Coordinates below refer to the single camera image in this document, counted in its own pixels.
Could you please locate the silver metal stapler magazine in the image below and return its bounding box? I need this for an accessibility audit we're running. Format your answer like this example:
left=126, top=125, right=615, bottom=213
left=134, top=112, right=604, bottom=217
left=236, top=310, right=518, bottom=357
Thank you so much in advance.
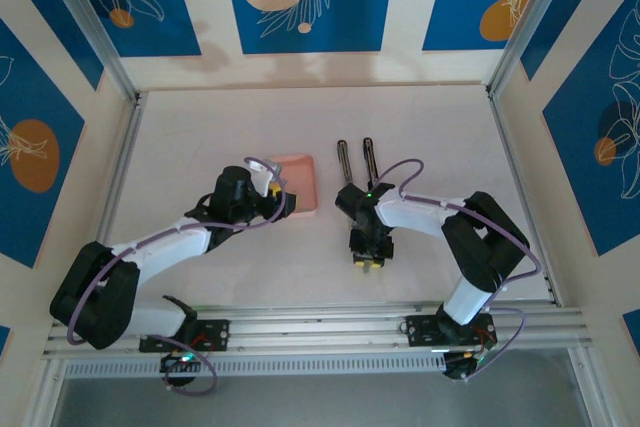
left=337, top=138, right=354, bottom=187

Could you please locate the grey slotted cable duct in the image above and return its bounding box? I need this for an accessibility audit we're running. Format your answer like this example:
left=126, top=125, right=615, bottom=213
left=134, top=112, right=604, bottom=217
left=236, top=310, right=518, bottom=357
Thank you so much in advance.
left=63, top=355, right=449, bottom=379

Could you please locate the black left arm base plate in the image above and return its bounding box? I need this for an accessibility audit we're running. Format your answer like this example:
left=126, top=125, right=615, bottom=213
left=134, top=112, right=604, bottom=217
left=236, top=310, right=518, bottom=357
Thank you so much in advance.
left=138, top=319, right=232, bottom=354

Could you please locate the black stapler body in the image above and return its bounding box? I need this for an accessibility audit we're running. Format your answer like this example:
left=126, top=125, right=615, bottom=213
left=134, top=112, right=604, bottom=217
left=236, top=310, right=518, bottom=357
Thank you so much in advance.
left=361, top=136, right=382, bottom=189

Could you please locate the pink plastic tray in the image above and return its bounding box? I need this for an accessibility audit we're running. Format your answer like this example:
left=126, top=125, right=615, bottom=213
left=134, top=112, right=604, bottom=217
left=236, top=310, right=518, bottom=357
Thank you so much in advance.
left=272, top=152, right=318, bottom=220

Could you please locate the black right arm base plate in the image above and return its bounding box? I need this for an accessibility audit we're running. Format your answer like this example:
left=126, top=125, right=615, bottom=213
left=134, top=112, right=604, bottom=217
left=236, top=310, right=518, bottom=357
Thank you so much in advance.
left=405, top=314, right=500, bottom=348

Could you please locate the aluminium frame rail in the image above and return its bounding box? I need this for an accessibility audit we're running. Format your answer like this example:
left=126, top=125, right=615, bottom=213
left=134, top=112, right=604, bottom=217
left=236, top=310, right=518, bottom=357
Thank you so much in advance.
left=42, top=300, right=586, bottom=361

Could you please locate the aluminium frame leg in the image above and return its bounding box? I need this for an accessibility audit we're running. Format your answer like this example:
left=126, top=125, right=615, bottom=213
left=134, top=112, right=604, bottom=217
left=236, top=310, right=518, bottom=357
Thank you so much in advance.
left=28, top=359, right=69, bottom=427
left=567, top=346, right=614, bottom=427

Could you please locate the aluminium side rail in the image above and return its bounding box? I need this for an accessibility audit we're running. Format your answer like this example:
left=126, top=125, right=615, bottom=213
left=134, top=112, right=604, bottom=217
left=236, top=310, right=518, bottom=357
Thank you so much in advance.
left=94, top=94, right=147, bottom=248
left=487, top=91, right=561, bottom=306

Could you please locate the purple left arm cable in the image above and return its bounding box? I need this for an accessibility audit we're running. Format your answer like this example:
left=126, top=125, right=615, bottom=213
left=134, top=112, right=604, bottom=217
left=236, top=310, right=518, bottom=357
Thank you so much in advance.
left=67, top=156, right=294, bottom=396

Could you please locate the aluminium corner post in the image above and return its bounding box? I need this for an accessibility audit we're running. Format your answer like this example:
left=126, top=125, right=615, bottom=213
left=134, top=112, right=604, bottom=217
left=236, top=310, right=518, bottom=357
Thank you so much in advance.
left=485, top=0, right=572, bottom=99
left=35, top=0, right=144, bottom=104

